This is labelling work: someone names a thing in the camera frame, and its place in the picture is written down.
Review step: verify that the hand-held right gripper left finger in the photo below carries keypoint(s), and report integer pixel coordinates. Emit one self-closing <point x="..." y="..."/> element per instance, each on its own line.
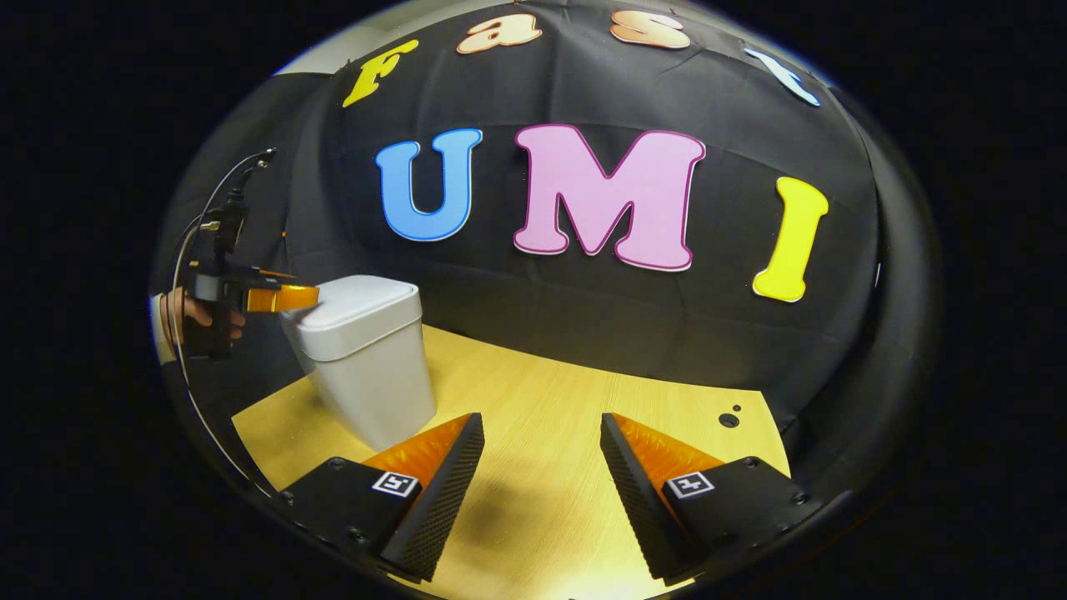
<point x="442" y="500"/>

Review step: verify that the white desktop garbage bin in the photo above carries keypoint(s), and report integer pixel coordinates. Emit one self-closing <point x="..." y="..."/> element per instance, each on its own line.
<point x="367" y="367"/>

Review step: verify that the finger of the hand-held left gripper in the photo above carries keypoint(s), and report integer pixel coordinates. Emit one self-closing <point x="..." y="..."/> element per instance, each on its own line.
<point x="283" y="298"/>

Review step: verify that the wooden desktop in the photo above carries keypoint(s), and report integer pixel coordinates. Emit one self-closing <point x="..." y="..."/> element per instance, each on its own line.
<point x="542" y="417"/>

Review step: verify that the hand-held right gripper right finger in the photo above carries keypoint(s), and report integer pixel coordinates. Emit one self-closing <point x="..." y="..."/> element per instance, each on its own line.
<point x="633" y="500"/>

